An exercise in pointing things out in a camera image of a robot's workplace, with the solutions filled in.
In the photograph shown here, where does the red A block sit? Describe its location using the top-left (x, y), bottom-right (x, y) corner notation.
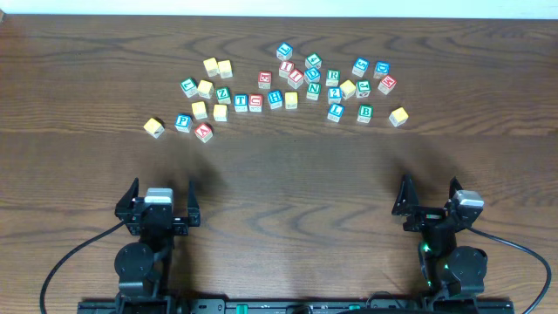
top-left (194, 123), bottom-right (214, 143)

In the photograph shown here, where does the yellow S block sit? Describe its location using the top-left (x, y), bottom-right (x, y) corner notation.
top-left (217, 60), bottom-right (234, 79)

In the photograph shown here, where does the blue P block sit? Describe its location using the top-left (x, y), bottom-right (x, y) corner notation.
top-left (174, 114), bottom-right (193, 133)

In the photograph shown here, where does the green N block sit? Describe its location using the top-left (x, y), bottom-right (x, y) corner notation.
top-left (306, 82), bottom-right (321, 101)

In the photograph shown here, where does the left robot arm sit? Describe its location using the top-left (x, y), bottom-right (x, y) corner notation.
top-left (114, 179), bottom-right (201, 314)

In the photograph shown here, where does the green J block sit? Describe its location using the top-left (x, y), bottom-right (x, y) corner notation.
top-left (356, 80), bottom-right (371, 99)

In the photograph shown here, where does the green R block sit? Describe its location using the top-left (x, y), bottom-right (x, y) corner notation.
top-left (325, 69), bottom-right (340, 87)

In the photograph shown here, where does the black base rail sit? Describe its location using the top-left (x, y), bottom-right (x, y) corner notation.
top-left (77, 298), bottom-right (514, 314)

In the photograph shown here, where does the yellow block right centre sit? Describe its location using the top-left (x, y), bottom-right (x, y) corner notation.
top-left (339, 79), bottom-right (357, 99)

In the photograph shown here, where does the blue T block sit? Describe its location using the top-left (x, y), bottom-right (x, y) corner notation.
top-left (234, 94), bottom-right (248, 113)

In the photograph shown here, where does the red I block lower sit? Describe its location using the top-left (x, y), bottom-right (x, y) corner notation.
top-left (288, 69), bottom-right (304, 90)

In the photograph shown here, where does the yellow C block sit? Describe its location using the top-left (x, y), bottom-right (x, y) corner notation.
top-left (213, 104), bottom-right (228, 122)

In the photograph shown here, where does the green L block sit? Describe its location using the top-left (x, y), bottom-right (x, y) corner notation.
top-left (180, 78), bottom-right (198, 98)

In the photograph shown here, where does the blue L block lower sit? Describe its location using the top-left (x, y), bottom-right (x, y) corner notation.
top-left (327, 103), bottom-right (344, 123)

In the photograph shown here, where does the red E block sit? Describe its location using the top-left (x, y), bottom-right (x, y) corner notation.
top-left (257, 72), bottom-right (272, 89)

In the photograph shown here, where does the yellow block beside L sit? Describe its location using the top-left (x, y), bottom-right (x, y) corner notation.
top-left (197, 79), bottom-right (214, 99)

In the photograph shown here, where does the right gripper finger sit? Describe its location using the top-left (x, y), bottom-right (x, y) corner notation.
top-left (448, 176), bottom-right (463, 201)
top-left (391, 174), bottom-right (419, 215)

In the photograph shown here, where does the yellow block top left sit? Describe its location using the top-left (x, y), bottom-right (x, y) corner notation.
top-left (203, 58), bottom-right (220, 77)

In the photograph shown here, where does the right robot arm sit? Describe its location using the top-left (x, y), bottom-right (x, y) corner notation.
top-left (391, 174), bottom-right (487, 311)

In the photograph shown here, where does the blue d block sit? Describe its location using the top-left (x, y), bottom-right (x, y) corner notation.
top-left (304, 67), bottom-right (321, 84)
top-left (373, 61), bottom-right (391, 79)

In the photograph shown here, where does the red M block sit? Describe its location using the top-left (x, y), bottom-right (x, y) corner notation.
top-left (378, 75), bottom-right (398, 95)

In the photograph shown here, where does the yellow O block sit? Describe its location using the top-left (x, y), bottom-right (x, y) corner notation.
top-left (284, 92), bottom-right (298, 110)
top-left (192, 101), bottom-right (208, 119)

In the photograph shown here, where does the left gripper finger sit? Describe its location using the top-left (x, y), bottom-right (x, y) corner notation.
top-left (187, 181), bottom-right (200, 217)
top-left (115, 178), bottom-right (139, 210)

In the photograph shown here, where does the blue H block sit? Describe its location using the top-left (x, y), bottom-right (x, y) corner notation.
top-left (268, 90), bottom-right (283, 110)

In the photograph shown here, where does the yellow block far left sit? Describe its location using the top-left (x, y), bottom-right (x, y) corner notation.
top-left (143, 118), bottom-right (165, 139)

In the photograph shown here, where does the blue 2 block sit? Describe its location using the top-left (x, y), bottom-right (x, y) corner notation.
top-left (327, 87), bottom-right (342, 105)

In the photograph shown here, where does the blue D block right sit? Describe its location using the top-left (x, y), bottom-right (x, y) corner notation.
top-left (373, 61), bottom-right (391, 79)

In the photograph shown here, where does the green 4 block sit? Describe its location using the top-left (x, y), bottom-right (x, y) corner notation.
top-left (304, 52), bottom-right (323, 69)

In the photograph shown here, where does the red U block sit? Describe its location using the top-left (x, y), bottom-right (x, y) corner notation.
top-left (248, 94), bottom-right (263, 113)

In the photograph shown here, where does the green B block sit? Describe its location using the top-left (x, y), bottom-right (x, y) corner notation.
top-left (357, 105), bottom-right (373, 124)

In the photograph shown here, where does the blue G block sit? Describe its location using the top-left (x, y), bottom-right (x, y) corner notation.
top-left (351, 58), bottom-right (370, 78)

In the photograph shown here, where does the blue D block centre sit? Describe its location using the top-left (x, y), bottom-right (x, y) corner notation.
top-left (304, 67), bottom-right (321, 84)

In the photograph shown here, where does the yellow block far right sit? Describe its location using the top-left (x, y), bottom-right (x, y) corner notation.
top-left (389, 107), bottom-right (409, 127)

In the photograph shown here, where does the green Z block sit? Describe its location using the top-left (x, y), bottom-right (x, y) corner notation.
top-left (215, 87), bottom-right (231, 105)

